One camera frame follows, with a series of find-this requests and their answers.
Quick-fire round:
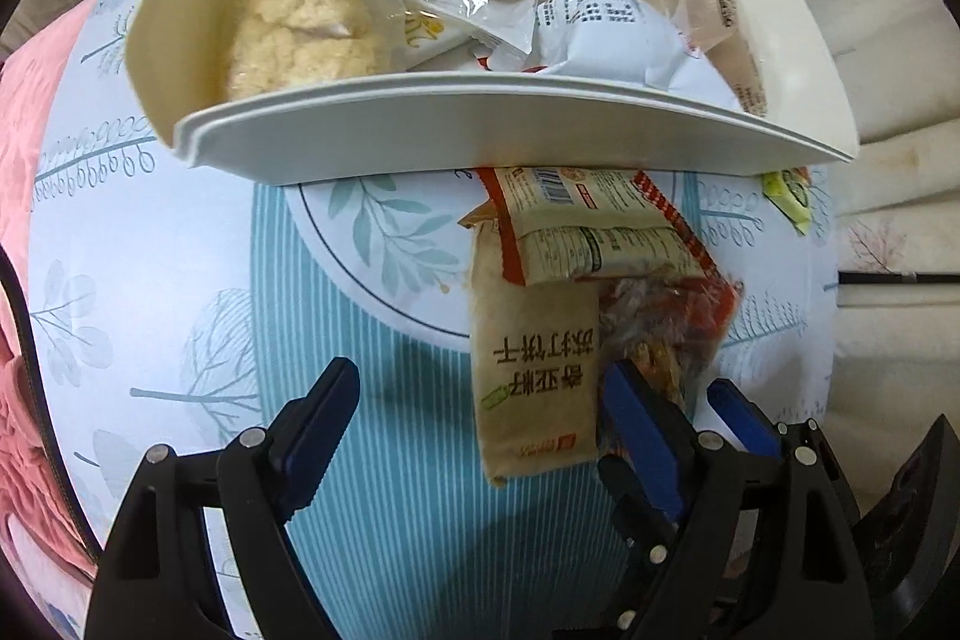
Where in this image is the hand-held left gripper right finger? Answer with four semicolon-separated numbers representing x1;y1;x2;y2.
601;359;878;640

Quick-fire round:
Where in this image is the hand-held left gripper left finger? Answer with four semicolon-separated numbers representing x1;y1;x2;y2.
86;355;361;640

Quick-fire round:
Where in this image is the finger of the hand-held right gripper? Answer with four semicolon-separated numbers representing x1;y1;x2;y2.
707;377;785;455
555;452;702;640

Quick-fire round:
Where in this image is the clear red candy packet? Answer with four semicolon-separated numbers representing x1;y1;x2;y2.
596;275;745;420

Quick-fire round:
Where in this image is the beige cracker packet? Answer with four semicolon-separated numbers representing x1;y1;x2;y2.
466;212;602;489

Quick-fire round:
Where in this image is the white plastic storage tray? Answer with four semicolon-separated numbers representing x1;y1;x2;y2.
124;0;860;187

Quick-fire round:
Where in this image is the white blue-print snack packet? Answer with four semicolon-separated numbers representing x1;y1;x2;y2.
480;0;743;112

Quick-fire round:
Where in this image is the large crispy rice cake packet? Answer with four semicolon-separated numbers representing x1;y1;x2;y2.
223;0;395;103

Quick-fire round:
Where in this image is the white yellow snack packet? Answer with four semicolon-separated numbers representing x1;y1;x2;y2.
390;0;539;73

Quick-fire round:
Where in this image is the yellow green sachet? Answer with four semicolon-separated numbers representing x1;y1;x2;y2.
760;166;816;238

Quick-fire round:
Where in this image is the pink quilt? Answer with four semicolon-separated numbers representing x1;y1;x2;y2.
0;0;102;573

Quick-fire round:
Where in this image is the white floral curtain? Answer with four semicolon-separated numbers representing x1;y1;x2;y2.
739;0;960;506

